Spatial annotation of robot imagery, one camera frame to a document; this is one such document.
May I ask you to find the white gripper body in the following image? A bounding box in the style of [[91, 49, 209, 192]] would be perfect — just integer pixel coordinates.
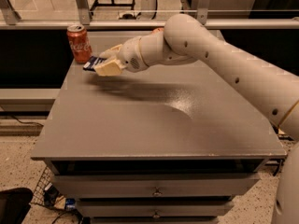
[[117, 36, 149, 73]]

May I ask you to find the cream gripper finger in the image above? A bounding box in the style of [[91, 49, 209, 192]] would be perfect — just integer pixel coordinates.
[[94, 59, 125, 77], [99, 44, 122, 59]]

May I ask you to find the blue rxbar blueberry bar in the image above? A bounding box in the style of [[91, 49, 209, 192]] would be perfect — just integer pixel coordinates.
[[83, 56, 106, 72]]

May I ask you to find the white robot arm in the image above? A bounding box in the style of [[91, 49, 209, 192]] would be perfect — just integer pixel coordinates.
[[94, 14, 299, 142]]

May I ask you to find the red coke can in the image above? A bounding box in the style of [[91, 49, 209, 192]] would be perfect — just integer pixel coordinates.
[[66, 25, 92, 63]]

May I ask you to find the red apple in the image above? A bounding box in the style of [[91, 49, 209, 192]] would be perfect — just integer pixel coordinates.
[[151, 27, 164, 34]]

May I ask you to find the black stand base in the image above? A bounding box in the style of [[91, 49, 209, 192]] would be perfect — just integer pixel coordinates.
[[90, 0, 135, 12]]

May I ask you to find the grey drawer cabinet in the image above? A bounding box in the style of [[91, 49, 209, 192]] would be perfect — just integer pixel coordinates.
[[30, 29, 288, 224]]

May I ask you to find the metal guard railing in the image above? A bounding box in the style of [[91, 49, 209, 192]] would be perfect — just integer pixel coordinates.
[[1, 0, 299, 30]]

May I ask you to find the upper grey drawer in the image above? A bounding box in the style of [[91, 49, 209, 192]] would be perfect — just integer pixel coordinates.
[[51, 173, 260, 199]]

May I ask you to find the grey drawer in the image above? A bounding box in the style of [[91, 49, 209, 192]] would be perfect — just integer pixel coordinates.
[[51, 173, 260, 199], [76, 199, 234, 218]]

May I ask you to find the lower grey drawer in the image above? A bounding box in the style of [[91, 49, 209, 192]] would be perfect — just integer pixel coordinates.
[[76, 199, 234, 218]]

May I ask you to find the black chair seat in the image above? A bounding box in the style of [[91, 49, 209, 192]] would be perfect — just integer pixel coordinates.
[[0, 188, 33, 224]]

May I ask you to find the wire basket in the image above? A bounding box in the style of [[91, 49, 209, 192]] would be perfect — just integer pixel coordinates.
[[32, 167, 59, 208]]

